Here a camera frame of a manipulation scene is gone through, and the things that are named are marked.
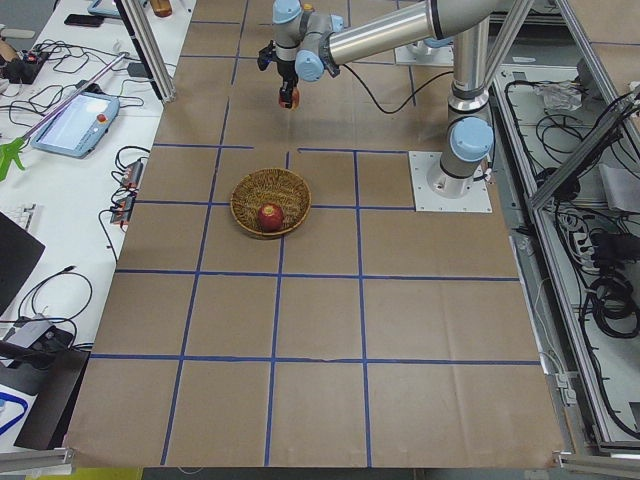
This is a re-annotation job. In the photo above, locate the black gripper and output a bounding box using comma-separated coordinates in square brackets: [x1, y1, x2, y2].
[277, 59, 299, 108]

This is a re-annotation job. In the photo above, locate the red yellow apple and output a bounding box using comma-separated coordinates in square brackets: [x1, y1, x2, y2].
[291, 87, 300, 110]

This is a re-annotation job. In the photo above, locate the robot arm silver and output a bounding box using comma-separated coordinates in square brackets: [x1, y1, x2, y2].
[257, 0, 531, 199]

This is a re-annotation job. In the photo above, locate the woven wicker basket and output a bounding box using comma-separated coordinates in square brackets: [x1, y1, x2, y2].
[230, 167, 311, 239]

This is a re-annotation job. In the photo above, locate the dark red apple in basket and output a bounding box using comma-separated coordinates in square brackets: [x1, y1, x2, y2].
[257, 203, 284, 233]

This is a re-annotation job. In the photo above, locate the orange usb hub upper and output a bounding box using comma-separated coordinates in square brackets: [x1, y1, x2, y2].
[120, 160, 144, 189]

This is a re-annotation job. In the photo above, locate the orange usb hub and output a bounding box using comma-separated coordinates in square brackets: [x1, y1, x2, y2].
[110, 196, 135, 227]
[120, 160, 144, 189]

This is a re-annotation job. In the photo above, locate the orange usb hub lower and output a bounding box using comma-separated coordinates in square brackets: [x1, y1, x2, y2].
[110, 196, 135, 227]

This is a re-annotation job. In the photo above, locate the blue teach pendant tablet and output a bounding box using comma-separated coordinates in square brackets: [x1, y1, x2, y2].
[31, 92, 120, 158]

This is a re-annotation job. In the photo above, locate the black smartphone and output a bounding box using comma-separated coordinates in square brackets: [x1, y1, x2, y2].
[64, 14, 104, 28]

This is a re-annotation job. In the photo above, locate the black laptop corner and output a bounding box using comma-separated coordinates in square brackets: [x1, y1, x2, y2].
[0, 214, 45, 313]

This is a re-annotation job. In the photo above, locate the black box on desk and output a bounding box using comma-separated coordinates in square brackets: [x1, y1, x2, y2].
[14, 350, 90, 450]

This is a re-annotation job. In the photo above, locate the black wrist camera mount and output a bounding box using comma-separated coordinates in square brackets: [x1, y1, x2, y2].
[257, 40, 277, 71]

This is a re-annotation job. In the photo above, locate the black braided right cable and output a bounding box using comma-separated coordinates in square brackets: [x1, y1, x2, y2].
[339, 63, 455, 115]

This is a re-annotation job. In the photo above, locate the aluminium frame post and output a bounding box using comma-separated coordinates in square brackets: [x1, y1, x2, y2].
[115, 0, 176, 104]

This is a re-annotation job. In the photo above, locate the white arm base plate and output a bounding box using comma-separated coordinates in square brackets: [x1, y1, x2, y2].
[408, 151, 493, 214]

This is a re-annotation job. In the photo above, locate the green handled reacher tool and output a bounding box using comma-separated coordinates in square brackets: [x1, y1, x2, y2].
[1, 52, 128, 181]

